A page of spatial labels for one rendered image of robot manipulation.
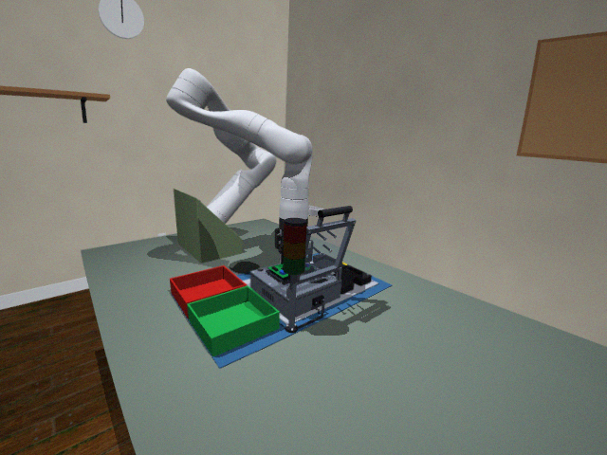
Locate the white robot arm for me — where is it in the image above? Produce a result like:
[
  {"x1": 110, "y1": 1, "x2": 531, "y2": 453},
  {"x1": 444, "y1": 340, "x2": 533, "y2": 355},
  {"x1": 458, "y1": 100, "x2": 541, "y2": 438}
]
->
[{"x1": 166, "y1": 68, "x2": 322, "y2": 224}]

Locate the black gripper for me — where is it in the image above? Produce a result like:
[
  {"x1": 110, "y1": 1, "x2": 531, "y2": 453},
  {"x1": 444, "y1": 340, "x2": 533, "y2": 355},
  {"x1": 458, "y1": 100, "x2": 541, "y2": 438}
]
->
[{"x1": 275, "y1": 217, "x2": 308, "y2": 264}]

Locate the red bin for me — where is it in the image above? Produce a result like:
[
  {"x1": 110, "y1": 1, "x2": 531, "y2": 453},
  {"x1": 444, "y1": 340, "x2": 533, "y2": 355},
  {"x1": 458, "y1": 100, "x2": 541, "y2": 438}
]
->
[{"x1": 170, "y1": 265, "x2": 247, "y2": 319}]

